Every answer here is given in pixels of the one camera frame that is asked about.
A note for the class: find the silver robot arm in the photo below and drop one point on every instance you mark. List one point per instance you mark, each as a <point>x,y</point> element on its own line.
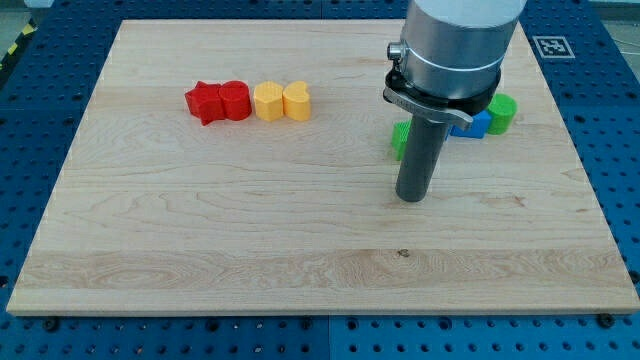
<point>447,61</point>

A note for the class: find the green star block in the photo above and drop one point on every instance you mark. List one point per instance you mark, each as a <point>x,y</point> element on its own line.
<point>399,138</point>

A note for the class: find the red star block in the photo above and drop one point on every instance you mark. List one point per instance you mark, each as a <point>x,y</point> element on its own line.
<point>204,102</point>

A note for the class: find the blue triangle block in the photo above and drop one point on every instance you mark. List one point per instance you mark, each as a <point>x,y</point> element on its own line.
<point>478,128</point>

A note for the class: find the yellow heart block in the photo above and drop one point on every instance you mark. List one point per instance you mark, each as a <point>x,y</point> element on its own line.
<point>297,101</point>

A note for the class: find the yellow hexagon block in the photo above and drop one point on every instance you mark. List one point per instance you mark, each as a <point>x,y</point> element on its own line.
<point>268,100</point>

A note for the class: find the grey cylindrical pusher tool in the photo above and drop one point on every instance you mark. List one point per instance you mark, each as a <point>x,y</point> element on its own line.
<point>423,147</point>

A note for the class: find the red round block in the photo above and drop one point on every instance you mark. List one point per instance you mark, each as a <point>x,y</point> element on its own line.
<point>236,101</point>

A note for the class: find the wooden board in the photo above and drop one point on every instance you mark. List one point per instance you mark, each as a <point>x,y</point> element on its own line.
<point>154,214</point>

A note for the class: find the green round block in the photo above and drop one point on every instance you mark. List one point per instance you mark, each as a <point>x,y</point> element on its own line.
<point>502,110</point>

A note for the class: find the white fiducial marker tag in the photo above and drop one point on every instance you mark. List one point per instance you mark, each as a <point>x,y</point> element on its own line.
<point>553,47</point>

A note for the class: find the black yellow hazard tape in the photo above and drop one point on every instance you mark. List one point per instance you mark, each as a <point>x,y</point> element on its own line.
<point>19,45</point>

